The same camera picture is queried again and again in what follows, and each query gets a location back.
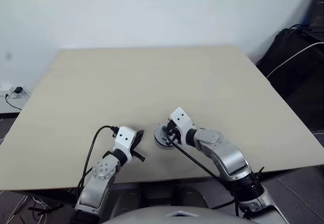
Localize black equipment rack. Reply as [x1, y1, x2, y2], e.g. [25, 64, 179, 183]
[308, 0, 324, 34]

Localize silver robot torso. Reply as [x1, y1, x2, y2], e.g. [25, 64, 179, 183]
[101, 205, 254, 224]

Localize silver motor lid circuit board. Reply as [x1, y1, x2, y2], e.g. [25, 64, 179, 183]
[153, 122, 178, 146]

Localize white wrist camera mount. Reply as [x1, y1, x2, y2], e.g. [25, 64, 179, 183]
[169, 107, 196, 146]
[112, 126, 138, 164]

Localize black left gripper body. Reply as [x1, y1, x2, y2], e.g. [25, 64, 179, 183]
[129, 144, 147, 163]

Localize silver motor housing copper windings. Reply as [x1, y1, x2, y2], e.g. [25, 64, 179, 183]
[154, 139, 178, 149]

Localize black bag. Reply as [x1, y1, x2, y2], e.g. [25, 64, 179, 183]
[256, 28, 324, 131]

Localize white floor cable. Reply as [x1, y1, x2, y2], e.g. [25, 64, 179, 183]
[0, 193, 29, 224]

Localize black power cable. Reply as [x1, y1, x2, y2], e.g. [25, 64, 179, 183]
[4, 92, 22, 112]

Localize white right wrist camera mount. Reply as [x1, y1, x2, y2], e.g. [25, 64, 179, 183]
[169, 107, 196, 146]

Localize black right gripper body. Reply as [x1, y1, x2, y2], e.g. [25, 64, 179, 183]
[167, 129, 182, 146]

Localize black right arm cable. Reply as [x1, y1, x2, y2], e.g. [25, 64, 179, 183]
[173, 142, 265, 219]

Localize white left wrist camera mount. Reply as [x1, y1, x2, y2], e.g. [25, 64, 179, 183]
[112, 126, 138, 164]

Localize dark grey rounded shape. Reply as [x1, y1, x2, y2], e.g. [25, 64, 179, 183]
[172, 185, 211, 209]

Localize white power strip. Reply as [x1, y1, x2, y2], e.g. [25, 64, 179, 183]
[0, 85, 32, 99]

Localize black floor cable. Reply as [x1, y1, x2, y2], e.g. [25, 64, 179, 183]
[27, 201, 64, 214]

